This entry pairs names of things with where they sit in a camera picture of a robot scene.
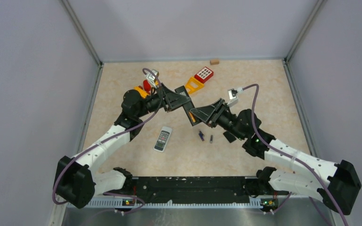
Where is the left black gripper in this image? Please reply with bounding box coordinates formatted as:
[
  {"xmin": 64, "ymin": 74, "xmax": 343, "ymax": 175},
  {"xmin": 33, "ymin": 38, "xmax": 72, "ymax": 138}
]
[{"xmin": 136, "ymin": 82, "xmax": 191, "ymax": 118}]

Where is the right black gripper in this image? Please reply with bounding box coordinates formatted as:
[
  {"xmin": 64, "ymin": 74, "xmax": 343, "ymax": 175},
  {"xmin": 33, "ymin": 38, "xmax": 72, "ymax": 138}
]
[{"xmin": 190, "ymin": 98, "xmax": 246, "ymax": 140}]

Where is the black remote control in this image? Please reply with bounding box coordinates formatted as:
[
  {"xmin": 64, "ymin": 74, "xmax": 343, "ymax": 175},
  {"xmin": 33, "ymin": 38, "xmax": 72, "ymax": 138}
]
[{"xmin": 175, "ymin": 86, "xmax": 201, "ymax": 127}]

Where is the orange battery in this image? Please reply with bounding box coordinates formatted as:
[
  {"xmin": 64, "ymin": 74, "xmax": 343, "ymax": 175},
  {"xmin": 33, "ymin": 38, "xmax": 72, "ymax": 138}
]
[{"xmin": 189, "ymin": 112, "xmax": 196, "ymax": 123}]

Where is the blue battery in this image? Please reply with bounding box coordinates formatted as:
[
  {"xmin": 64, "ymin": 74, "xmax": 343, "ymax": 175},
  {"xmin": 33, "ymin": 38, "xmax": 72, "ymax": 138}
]
[{"xmin": 198, "ymin": 131, "xmax": 205, "ymax": 141}]

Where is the black battery cover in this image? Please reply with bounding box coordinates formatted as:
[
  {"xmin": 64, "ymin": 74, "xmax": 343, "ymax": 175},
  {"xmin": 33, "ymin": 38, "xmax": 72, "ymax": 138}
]
[{"xmin": 223, "ymin": 131, "xmax": 237, "ymax": 143}]

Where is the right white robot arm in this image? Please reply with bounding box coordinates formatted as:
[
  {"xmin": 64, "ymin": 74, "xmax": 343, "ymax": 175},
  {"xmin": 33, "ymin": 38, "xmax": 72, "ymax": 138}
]
[{"xmin": 187, "ymin": 99, "xmax": 362, "ymax": 216}]

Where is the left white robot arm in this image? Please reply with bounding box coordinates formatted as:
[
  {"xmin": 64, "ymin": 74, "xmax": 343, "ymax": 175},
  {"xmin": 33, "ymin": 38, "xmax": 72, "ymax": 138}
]
[{"xmin": 52, "ymin": 84, "xmax": 191, "ymax": 209}]

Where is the white remote control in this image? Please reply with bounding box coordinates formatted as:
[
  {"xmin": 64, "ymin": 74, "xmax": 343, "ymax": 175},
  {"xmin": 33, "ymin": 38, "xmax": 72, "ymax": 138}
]
[{"xmin": 153, "ymin": 126, "xmax": 173, "ymax": 152}]

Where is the yellow triangle toy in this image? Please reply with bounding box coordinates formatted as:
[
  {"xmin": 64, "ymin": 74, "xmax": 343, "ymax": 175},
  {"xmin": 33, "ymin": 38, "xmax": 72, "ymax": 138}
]
[{"xmin": 185, "ymin": 76, "xmax": 204, "ymax": 94}]

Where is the red cylinder toy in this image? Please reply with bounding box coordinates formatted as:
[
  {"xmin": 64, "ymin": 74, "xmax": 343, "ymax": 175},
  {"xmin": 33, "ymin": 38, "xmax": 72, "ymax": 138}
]
[{"xmin": 143, "ymin": 80, "xmax": 152, "ymax": 93}]

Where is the orange toy piece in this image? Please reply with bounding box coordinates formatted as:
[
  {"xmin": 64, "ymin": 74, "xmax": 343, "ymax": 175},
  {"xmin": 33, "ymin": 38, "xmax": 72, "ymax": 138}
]
[{"xmin": 134, "ymin": 86, "xmax": 149, "ymax": 99}]

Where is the red toy block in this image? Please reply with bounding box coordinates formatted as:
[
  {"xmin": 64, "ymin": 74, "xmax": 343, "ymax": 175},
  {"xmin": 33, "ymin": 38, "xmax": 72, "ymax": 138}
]
[{"xmin": 194, "ymin": 67, "xmax": 214, "ymax": 84}]

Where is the small wooden block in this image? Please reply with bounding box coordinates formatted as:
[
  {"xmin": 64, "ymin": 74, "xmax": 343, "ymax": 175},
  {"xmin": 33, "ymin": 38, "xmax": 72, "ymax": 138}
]
[{"xmin": 210, "ymin": 59, "xmax": 220, "ymax": 65}]

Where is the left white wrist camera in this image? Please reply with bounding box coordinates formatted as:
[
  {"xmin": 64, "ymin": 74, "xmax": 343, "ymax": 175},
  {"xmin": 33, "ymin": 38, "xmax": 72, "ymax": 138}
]
[{"xmin": 142, "ymin": 68, "xmax": 159, "ymax": 88}]

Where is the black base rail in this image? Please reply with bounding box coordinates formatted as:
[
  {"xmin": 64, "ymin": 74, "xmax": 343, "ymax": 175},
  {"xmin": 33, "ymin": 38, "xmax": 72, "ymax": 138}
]
[{"xmin": 104, "ymin": 176, "xmax": 280, "ymax": 212}]

